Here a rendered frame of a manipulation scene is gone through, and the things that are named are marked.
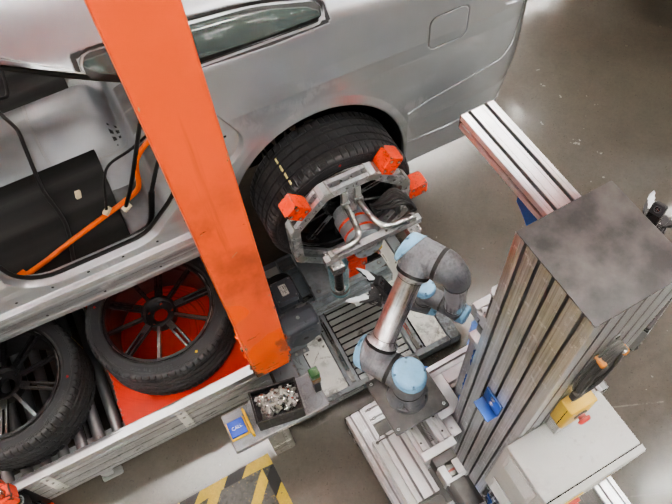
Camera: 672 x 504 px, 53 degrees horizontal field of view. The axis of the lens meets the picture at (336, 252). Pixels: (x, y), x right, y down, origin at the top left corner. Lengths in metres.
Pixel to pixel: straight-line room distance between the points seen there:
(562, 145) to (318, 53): 2.22
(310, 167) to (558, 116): 2.17
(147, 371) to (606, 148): 2.85
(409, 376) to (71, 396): 1.51
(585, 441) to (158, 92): 1.50
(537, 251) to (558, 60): 3.38
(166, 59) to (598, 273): 0.95
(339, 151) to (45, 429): 1.66
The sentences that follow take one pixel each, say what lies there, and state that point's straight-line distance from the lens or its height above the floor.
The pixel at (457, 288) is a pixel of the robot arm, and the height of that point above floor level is 1.27.
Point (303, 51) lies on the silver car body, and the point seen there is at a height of 1.62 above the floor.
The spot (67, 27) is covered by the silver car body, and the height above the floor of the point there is 1.90.
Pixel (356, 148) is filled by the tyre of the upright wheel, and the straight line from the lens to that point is 2.62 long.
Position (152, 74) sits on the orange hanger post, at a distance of 1.44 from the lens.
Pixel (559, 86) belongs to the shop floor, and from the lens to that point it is 4.57.
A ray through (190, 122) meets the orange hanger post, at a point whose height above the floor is 2.08.
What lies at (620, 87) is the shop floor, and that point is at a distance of 4.66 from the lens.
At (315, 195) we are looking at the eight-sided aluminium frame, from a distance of 2.61.
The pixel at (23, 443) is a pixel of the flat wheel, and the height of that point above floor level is 0.50.
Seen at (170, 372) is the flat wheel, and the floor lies 0.50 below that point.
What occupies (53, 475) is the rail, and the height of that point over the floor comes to 0.36.
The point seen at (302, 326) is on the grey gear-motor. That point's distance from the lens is 3.10.
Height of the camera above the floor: 3.22
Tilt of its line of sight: 60 degrees down
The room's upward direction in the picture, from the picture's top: 6 degrees counter-clockwise
